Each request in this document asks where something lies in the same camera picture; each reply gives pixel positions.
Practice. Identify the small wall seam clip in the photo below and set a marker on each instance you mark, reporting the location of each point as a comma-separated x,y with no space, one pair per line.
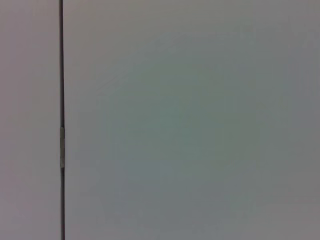
62,147

